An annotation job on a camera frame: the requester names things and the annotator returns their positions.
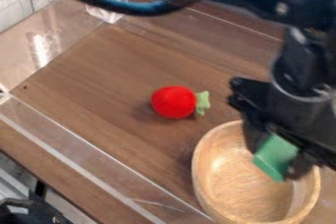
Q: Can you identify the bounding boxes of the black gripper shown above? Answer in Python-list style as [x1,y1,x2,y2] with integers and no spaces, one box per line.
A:
[229,66,336,180]

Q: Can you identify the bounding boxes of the green rectangular block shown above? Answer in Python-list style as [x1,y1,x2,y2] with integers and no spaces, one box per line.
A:
[253,135,299,182]

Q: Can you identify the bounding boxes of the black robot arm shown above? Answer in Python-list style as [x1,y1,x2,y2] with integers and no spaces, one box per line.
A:
[166,0,336,181]

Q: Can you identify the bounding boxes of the brown wooden bowl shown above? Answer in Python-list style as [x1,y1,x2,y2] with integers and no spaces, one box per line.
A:
[193,121,322,224]

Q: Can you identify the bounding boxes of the red plush tomato toy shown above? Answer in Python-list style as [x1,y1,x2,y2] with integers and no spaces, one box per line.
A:
[151,85,211,120]

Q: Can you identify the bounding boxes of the clear acrylic front wall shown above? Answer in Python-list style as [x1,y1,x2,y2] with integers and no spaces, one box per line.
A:
[0,93,214,224]

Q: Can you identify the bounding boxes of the clear acrylic corner bracket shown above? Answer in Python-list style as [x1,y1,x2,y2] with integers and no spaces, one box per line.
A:
[82,0,130,25]

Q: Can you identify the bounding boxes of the black clamp with cable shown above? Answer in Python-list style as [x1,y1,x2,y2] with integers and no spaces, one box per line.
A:
[0,195,74,224]

